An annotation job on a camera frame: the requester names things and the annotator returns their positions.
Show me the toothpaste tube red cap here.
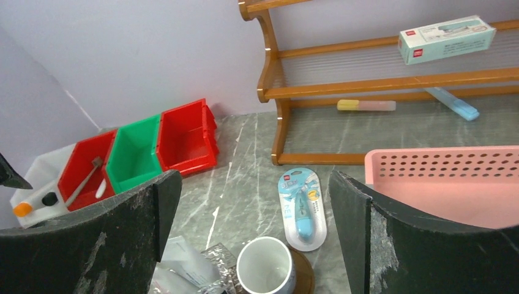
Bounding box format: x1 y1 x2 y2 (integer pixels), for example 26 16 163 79
148 266 199 294

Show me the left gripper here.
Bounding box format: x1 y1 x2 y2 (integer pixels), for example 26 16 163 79
1 154 32 190

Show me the grey-blue mug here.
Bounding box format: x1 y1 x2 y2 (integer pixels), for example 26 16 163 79
236 236 296 294

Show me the green plastic bin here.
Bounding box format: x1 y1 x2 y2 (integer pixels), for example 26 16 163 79
105 115 163 194

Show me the toothpaste tube orange cap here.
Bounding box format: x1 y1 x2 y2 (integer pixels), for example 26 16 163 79
12 183 56 217

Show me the small white box on shelf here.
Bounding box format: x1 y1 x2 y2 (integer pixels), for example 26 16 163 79
398 15 497 65

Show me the red bin with holder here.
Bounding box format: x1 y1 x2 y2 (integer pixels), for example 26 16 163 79
156 99 219 176

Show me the oval dark wooden tray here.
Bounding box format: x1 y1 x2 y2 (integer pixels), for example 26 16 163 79
289 247 315 294

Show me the yellow pink marker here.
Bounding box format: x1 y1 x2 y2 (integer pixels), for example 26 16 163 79
337 99 397 111

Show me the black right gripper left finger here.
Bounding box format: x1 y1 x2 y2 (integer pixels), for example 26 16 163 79
1 170 182 293

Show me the grey toothbrush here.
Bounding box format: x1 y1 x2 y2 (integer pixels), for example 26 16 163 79
65 156 103 207

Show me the pink plastic basket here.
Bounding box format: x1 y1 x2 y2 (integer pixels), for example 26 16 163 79
364 146 518 229

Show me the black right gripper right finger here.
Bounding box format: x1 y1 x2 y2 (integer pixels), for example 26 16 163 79
328 170 518 293

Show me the red bin with toothbrushes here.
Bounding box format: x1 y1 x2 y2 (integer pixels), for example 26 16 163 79
58 129 117 211

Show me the cream toothbrush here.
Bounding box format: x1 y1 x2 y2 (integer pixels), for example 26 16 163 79
95 179 106 199

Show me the white plastic bin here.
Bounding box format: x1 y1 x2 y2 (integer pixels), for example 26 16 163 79
10 143 75 228

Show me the wooden shelf rack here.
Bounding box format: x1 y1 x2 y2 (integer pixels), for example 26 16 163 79
238 1 518 165

